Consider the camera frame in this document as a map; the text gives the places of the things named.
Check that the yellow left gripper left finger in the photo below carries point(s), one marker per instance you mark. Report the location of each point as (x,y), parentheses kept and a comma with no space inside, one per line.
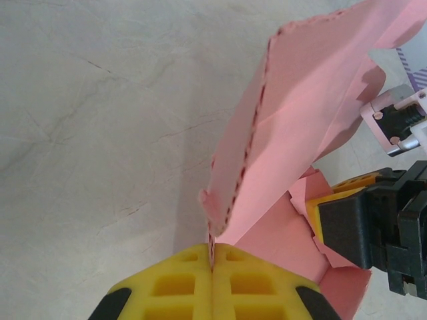
(200,300)

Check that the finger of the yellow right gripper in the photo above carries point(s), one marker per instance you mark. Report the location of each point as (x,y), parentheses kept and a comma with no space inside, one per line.
(360,181)
(343,226)

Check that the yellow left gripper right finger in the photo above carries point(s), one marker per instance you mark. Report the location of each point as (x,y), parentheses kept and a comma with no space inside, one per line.
(223,300)

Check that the pink paper box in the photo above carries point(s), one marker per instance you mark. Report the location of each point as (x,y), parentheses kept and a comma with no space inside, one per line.
(300,100)

